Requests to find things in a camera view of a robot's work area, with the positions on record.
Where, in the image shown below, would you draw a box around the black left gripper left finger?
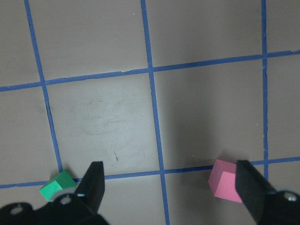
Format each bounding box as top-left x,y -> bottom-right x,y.
75,161 -> 105,214

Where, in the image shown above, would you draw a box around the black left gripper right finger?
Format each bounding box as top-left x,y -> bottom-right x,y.
235,160 -> 277,223

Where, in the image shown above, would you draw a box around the green cube front left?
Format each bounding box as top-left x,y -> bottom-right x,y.
39,170 -> 77,201

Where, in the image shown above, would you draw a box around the pink cube centre front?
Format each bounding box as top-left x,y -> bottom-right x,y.
208,159 -> 242,203

